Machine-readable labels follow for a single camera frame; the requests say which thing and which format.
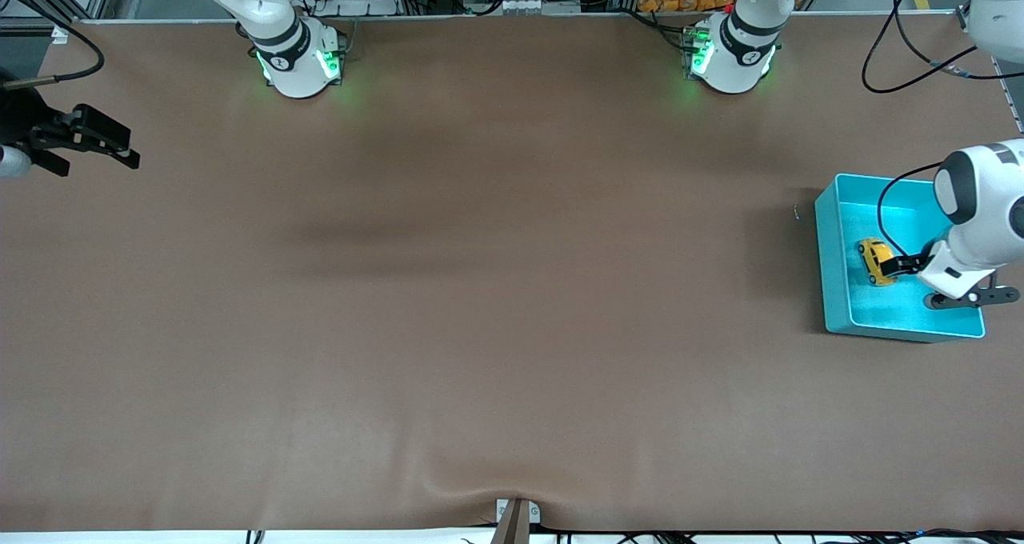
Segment teal plastic storage bin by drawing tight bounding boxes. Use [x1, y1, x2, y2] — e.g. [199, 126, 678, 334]
[814, 173, 987, 344]

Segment yellow beetle toy car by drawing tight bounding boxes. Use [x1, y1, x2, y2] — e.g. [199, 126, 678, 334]
[857, 237, 900, 288]

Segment white terminal block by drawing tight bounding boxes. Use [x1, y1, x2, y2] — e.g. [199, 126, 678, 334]
[512, 0, 582, 16]

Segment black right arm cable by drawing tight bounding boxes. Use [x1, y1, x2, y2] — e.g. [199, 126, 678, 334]
[0, 0, 106, 91]

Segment metal table edge bracket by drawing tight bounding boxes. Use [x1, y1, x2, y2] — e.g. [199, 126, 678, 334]
[490, 498, 542, 544]

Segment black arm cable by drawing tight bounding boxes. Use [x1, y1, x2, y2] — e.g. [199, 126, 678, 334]
[861, 0, 1024, 260]
[0, 0, 106, 91]

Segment brown table mat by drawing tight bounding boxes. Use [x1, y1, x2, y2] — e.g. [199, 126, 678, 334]
[0, 14, 1024, 534]

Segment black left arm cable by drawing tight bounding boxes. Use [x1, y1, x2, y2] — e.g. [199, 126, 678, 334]
[861, 0, 1024, 260]

